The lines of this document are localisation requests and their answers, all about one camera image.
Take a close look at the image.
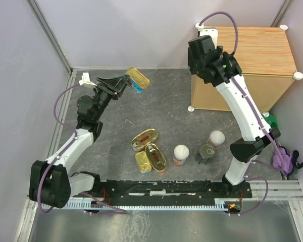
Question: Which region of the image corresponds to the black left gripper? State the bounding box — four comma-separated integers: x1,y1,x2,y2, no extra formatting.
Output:
93,75,130,120

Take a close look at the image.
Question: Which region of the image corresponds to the blue rectangular luncheon meat tin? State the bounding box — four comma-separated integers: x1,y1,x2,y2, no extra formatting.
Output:
126,67,150,94

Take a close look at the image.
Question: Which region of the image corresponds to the oval red fish tin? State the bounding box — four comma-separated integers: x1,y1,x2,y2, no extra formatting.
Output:
131,128,158,152

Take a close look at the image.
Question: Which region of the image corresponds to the wooden cube cabinet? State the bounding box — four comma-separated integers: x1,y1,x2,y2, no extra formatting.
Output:
187,23,303,112

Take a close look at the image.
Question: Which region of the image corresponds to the dark blue round can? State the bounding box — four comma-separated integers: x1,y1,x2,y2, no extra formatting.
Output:
195,143,216,165

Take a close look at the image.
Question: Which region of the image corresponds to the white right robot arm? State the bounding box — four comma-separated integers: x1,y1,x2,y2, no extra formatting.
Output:
188,35,280,197

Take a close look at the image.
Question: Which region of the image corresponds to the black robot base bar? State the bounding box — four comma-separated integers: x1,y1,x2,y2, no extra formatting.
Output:
89,180,253,206

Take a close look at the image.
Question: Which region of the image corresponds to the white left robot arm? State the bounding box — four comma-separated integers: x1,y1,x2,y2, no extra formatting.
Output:
29,72,130,213

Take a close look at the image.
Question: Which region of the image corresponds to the gold oval fish tin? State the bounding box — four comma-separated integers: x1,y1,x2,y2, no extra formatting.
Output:
145,143,167,173

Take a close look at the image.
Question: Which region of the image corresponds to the gold rectangular meat tin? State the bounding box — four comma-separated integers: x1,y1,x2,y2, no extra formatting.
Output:
135,151,152,174

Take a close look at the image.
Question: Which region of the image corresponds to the green cloth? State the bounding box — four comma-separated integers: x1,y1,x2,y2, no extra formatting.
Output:
262,112,278,129

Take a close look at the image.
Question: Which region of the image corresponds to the purple cloth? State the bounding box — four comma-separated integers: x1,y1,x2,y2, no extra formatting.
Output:
272,146,303,176

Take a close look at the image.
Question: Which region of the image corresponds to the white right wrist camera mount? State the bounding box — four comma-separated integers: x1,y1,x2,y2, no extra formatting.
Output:
196,25,218,46

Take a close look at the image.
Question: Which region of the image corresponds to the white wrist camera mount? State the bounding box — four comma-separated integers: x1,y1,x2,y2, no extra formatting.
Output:
196,25,218,46
79,72,97,88

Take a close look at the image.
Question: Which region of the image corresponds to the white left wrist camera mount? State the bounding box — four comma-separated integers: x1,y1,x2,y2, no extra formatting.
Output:
79,72,97,88

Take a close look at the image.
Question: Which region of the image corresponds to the grey slotted cable duct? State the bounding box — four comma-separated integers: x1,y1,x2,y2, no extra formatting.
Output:
63,198,230,210

